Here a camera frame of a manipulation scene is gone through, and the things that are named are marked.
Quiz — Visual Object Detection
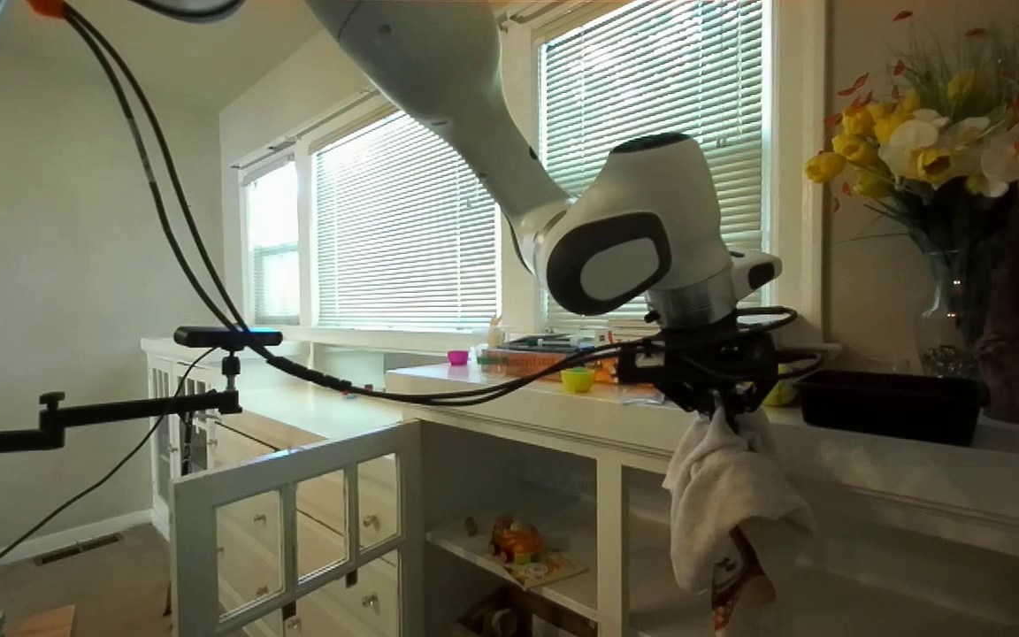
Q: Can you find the yellow and white flower bouquet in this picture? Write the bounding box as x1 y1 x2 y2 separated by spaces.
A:
805 12 1019 241

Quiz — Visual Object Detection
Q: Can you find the white paned cabinet door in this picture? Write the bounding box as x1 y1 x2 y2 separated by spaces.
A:
170 420 425 637

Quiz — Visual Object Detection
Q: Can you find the glass flower vase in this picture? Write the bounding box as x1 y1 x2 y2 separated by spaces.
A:
914 224 1009 383

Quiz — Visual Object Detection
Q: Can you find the orange board game box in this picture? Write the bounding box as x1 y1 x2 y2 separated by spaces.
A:
588 353 655 396

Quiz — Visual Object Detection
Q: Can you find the white cloth towel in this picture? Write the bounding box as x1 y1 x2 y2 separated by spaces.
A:
661 404 821 637

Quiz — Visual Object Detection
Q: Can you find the small window pane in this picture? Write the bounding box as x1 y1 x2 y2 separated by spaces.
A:
241 156 307 329

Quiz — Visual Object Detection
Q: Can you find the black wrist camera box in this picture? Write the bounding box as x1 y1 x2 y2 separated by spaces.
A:
615 341 700 391

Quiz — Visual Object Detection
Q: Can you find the orange toy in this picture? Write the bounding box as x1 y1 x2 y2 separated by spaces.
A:
484 512 549 571

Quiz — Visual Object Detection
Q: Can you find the thin black camera cable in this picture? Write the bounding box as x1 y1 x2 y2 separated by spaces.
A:
0 348 218 601

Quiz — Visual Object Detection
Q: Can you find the narrow white window blind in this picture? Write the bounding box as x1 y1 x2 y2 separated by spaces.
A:
313 110 501 332

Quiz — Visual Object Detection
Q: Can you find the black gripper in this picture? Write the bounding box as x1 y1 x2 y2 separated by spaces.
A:
647 318 787 431

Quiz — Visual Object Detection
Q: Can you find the white counter cabinet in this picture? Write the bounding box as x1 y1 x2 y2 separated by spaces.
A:
384 363 1019 637

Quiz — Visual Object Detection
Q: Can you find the black stereo camera bar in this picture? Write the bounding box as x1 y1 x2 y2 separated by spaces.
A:
170 324 286 353

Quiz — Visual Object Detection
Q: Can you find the white dresser with drawers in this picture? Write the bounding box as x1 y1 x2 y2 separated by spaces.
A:
138 335 418 637

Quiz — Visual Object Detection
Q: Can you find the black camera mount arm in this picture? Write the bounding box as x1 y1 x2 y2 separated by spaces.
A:
0 348 249 459

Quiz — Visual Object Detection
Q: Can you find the brown toy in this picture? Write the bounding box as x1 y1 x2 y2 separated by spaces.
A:
459 587 538 637

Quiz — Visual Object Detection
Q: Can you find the wide white window blind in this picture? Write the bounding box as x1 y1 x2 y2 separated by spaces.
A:
538 0 773 327

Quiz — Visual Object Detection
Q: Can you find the dark flat box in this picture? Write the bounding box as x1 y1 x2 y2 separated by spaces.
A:
501 332 598 359

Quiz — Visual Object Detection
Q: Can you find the black plastic tray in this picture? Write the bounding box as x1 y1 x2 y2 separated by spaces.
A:
795 368 994 451

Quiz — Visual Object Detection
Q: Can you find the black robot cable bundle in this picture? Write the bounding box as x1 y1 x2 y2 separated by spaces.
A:
52 5 805 410

